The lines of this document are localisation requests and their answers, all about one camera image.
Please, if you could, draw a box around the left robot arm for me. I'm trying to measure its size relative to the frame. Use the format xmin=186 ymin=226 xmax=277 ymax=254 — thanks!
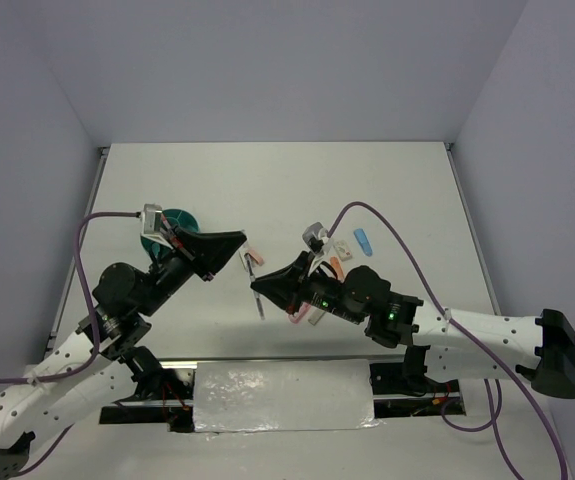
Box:
xmin=0 ymin=227 xmax=246 ymax=479

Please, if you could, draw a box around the red gel pen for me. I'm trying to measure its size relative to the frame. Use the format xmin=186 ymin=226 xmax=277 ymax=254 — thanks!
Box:
xmin=161 ymin=214 xmax=174 ymax=236

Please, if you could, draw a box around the teal round divided organizer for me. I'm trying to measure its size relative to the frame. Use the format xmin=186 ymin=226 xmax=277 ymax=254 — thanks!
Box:
xmin=140 ymin=209 xmax=200 ymax=258

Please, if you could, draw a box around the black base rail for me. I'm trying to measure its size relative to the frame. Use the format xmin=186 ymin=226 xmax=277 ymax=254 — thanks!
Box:
xmin=99 ymin=361 xmax=466 ymax=433

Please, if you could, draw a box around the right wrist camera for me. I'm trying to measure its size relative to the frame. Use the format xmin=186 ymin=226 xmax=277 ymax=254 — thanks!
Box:
xmin=302 ymin=222 xmax=333 ymax=272

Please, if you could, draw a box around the pink white mini stapler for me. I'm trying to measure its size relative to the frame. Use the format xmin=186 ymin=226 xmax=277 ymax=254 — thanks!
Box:
xmin=239 ymin=243 xmax=265 ymax=273

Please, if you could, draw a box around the grey slim pen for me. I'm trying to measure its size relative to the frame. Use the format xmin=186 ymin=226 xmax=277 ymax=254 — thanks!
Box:
xmin=245 ymin=253 xmax=266 ymax=321

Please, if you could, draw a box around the pink correction tape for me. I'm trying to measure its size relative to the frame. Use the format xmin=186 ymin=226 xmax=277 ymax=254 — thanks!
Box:
xmin=288 ymin=303 xmax=311 ymax=324

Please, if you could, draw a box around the blue correction tape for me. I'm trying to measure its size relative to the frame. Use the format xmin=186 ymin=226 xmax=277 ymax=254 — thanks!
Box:
xmin=353 ymin=228 xmax=373 ymax=257

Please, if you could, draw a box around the silver foil sheet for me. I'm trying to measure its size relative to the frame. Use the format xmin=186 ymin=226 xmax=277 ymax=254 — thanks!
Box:
xmin=193 ymin=359 xmax=378 ymax=433

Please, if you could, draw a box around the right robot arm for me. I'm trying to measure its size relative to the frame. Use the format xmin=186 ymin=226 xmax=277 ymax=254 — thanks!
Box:
xmin=251 ymin=252 xmax=575 ymax=399

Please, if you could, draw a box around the orange correction tape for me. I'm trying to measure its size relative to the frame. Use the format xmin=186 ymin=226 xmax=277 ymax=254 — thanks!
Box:
xmin=330 ymin=256 xmax=345 ymax=281

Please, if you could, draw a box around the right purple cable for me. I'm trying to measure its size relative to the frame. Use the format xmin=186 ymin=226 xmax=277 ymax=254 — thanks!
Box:
xmin=325 ymin=201 xmax=569 ymax=480

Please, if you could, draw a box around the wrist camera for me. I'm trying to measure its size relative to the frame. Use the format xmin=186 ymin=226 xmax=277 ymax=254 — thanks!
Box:
xmin=139 ymin=204 xmax=163 ymax=239
xmin=302 ymin=222 xmax=333 ymax=272

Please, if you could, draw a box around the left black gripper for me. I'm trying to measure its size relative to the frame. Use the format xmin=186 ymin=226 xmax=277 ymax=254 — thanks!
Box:
xmin=138 ymin=224 xmax=246 ymax=316

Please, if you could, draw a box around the white boxed eraser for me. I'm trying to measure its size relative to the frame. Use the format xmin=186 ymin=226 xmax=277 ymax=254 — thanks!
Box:
xmin=333 ymin=240 xmax=353 ymax=261

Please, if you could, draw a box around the purple cable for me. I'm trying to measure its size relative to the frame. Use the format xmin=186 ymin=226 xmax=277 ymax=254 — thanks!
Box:
xmin=0 ymin=211 xmax=143 ymax=476
xmin=325 ymin=201 xmax=569 ymax=480

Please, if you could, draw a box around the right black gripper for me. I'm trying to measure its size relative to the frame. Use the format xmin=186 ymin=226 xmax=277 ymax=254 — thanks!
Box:
xmin=251 ymin=249 xmax=363 ymax=324

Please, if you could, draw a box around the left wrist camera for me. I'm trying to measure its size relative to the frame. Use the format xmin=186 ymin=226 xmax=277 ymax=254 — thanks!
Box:
xmin=139 ymin=204 xmax=163 ymax=239

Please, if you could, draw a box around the grey beige eraser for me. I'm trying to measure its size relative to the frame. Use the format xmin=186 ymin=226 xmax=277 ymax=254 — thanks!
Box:
xmin=308 ymin=310 xmax=325 ymax=326

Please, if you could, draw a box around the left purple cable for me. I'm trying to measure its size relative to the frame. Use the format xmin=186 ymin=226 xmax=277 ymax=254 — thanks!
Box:
xmin=0 ymin=211 xmax=143 ymax=476

